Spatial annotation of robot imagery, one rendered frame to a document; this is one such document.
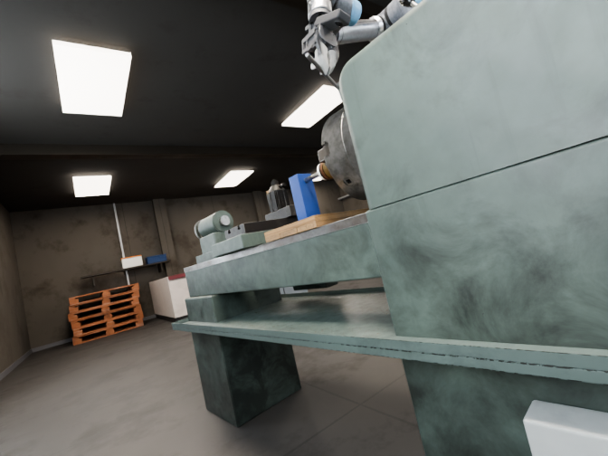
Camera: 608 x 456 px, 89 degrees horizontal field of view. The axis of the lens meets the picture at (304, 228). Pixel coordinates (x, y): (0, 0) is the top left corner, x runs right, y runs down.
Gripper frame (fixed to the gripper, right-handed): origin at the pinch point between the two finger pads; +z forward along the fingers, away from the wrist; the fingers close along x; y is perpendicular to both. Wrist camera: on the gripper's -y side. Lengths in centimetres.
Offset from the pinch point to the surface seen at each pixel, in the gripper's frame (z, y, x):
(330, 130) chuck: 13.6, 7.1, -6.7
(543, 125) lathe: 38, -43, -5
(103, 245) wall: -93, 849, -49
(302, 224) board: 39.1, 25.7, -9.5
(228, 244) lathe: 39, 70, -4
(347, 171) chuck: 26.8, 5.1, -10.8
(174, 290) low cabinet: 32, 585, -143
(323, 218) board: 37.8, 19.3, -13.3
